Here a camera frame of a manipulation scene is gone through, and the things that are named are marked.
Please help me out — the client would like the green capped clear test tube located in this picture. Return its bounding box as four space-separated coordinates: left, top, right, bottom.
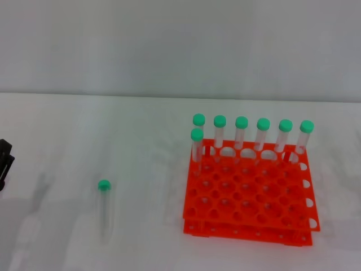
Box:
275 119 293 162
254 117 271 165
190 128 204 177
97 179 113 245
213 115 227 164
292 120 315 165
192 113 206 158
234 116 249 165

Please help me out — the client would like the orange test tube rack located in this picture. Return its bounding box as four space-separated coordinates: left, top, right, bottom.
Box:
182 138 322 247

